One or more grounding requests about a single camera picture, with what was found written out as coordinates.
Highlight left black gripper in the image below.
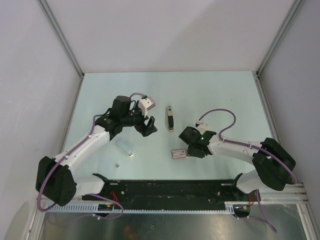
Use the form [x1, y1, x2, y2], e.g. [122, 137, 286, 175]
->
[121, 101, 157, 137]

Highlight red white staples box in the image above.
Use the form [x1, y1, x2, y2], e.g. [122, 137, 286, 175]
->
[171, 149, 187, 160]

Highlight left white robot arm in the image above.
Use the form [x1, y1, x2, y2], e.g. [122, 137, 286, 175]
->
[35, 94, 158, 212]

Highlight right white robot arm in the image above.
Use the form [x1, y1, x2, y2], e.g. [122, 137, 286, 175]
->
[179, 124, 298, 201]

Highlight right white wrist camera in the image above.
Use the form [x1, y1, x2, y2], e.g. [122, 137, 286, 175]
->
[195, 119, 211, 133]

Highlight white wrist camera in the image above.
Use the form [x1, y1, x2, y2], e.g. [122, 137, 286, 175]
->
[195, 119, 211, 133]
[138, 95, 156, 118]

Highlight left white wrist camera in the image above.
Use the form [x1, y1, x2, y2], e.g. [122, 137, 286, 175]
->
[138, 95, 156, 118]

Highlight grey slotted cable duct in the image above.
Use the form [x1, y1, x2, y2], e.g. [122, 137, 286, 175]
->
[46, 201, 251, 215]

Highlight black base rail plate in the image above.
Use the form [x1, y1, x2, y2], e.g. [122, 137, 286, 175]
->
[82, 179, 257, 212]

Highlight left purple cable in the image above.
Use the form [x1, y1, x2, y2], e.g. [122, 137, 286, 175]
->
[36, 92, 146, 226]

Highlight purple cable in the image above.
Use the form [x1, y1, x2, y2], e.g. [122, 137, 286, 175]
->
[36, 92, 146, 226]
[198, 109, 300, 233]

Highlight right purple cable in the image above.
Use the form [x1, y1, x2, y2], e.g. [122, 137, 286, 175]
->
[198, 109, 300, 233]

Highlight aluminium frame rails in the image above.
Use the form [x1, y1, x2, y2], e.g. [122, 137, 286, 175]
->
[252, 71, 320, 240]

